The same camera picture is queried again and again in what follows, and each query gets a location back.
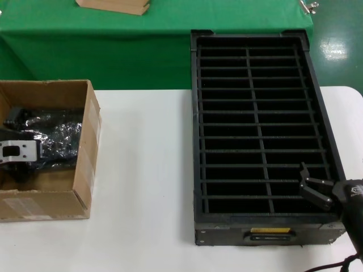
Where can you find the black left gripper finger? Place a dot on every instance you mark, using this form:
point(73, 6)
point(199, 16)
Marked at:
point(17, 117)
point(24, 173)

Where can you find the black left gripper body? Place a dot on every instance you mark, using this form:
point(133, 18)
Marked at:
point(22, 135)

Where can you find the open brown cardboard box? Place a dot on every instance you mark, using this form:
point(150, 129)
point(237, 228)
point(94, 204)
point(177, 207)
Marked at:
point(85, 175)

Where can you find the translucent antistatic bag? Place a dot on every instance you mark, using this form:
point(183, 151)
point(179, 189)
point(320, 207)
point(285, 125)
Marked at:
point(62, 133)

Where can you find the green tablecloth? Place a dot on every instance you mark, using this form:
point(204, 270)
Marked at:
point(113, 51)

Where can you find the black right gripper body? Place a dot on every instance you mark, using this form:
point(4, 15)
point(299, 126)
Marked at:
point(351, 204)

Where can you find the wooden block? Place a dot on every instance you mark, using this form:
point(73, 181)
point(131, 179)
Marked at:
point(113, 7)

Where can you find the black slotted container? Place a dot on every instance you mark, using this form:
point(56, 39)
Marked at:
point(255, 218)

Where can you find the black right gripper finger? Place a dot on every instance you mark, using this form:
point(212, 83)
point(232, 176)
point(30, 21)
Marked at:
point(313, 194)

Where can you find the metal binder clip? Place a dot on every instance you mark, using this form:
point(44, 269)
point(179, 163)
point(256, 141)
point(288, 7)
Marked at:
point(306, 7)

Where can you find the yellow container label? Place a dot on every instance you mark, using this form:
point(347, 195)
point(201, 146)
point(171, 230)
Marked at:
point(269, 230)

